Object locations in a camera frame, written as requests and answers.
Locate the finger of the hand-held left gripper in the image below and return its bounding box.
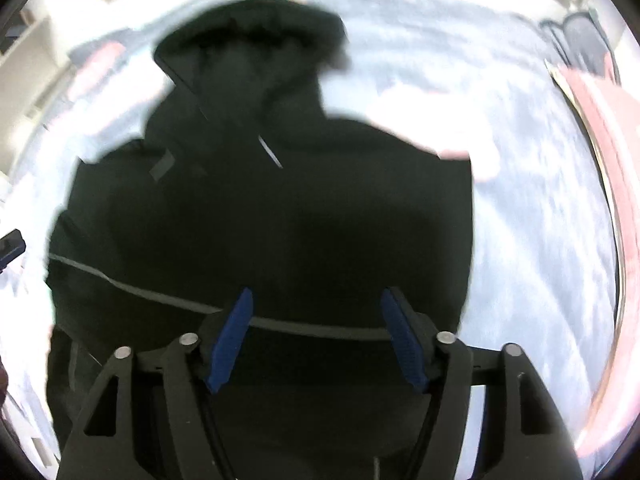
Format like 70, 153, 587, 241
0, 229, 27, 273

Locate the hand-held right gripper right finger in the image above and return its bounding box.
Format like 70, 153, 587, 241
379, 286, 585, 480

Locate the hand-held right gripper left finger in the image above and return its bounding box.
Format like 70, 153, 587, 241
56, 287, 256, 480

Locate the black hoodie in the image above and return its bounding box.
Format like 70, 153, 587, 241
45, 0, 476, 480

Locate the grey floral blanket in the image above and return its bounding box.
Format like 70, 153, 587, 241
0, 0, 626, 480

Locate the white bookshelf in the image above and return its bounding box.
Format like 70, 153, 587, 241
0, 0, 71, 126

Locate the pink pillow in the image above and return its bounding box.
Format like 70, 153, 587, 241
545, 55, 640, 461

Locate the grey pillow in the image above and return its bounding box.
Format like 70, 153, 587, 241
540, 10, 621, 86

